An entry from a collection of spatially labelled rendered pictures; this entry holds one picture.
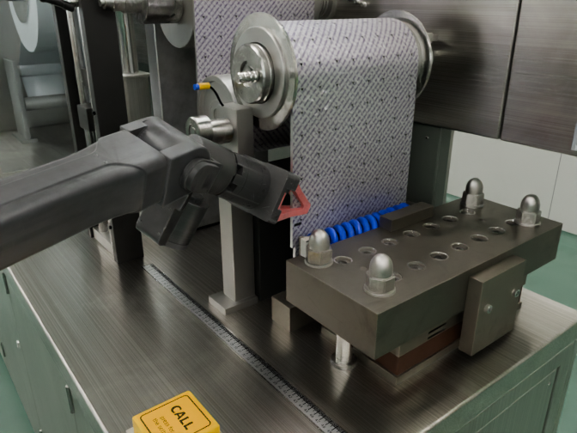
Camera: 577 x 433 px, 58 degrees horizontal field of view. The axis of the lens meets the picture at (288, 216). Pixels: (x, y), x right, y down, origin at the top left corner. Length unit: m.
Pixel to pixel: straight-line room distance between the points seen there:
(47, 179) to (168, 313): 0.42
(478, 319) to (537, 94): 0.33
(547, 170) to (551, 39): 2.71
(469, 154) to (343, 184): 3.03
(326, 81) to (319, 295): 0.27
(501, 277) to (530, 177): 2.85
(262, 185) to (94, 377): 0.32
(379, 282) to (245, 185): 0.19
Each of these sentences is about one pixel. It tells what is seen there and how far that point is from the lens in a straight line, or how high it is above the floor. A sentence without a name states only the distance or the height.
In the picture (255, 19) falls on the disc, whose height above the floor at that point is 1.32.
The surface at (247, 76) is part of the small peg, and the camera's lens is 0.66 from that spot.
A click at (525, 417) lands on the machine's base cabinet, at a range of 0.90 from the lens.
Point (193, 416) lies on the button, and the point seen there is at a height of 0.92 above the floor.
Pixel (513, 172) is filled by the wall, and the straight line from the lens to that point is 3.61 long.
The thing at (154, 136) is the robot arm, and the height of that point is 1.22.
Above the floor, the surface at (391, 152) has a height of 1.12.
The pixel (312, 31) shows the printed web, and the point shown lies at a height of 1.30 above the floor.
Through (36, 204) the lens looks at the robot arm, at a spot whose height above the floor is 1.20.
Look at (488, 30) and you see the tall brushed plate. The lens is 0.86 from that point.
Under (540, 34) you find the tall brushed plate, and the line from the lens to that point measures 0.83.
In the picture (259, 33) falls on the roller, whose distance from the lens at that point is 0.69.
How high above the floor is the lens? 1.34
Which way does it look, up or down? 22 degrees down
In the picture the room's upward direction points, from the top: straight up
